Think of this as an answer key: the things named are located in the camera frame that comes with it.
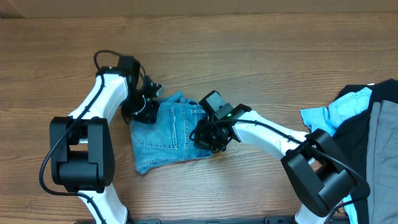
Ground blue denim jeans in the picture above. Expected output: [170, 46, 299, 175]
[129, 91, 213, 175]

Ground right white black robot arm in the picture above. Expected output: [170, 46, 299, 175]
[190, 90, 359, 223]

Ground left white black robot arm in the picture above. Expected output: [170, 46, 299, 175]
[39, 55, 163, 223]

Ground light blue shirt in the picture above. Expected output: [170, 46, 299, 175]
[300, 86, 373, 224]

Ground black garment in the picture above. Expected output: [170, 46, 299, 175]
[329, 78, 398, 224]

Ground grey garment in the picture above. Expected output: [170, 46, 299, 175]
[366, 100, 397, 224]

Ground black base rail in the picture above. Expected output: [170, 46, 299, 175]
[74, 214, 352, 224]

